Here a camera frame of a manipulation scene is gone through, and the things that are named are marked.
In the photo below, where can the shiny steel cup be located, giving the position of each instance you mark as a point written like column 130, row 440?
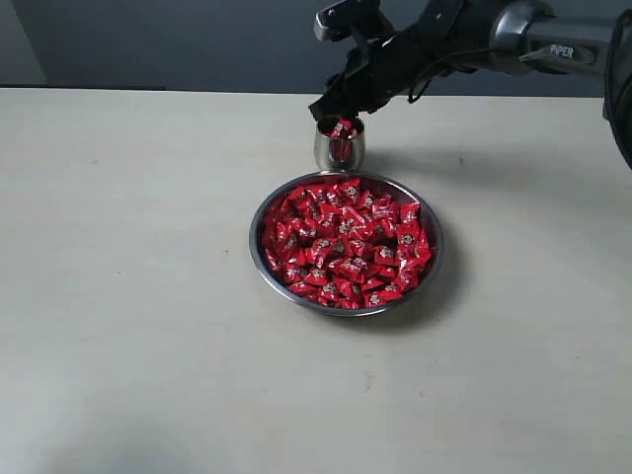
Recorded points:
column 338, row 155

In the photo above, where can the pile of red candies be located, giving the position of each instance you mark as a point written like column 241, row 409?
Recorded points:
column 345, row 247

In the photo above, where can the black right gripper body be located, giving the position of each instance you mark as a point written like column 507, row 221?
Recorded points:
column 448, row 37

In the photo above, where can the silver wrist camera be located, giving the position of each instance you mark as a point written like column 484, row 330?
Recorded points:
column 352, row 18

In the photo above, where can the round stainless steel bowl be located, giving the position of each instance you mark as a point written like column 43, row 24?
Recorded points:
column 261, row 257

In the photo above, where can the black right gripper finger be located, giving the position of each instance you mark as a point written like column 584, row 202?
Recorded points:
column 334, row 102
column 353, row 103

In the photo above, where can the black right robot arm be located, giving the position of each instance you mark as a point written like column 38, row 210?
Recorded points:
column 511, row 37

